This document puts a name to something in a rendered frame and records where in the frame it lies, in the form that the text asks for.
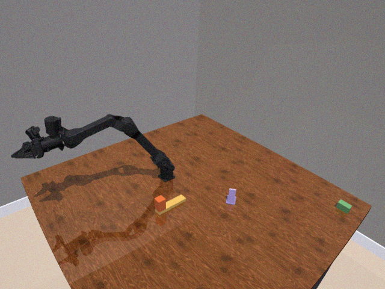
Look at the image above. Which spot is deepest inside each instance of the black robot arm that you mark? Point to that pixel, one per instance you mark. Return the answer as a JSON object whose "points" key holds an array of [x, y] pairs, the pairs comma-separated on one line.
{"points": [[74, 137]]}

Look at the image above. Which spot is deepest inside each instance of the small green cube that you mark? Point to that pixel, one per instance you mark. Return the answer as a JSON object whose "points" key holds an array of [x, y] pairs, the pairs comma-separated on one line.
{"points": [[343, 206]]}

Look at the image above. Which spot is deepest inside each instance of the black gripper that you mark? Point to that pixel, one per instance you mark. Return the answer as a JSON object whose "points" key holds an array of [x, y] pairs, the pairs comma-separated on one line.
{"points": [[29, 150]]}

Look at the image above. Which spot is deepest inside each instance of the purple triangular wedge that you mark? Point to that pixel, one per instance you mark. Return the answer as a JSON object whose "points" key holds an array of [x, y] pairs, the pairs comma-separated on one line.
{"points": [[231, 197]]}

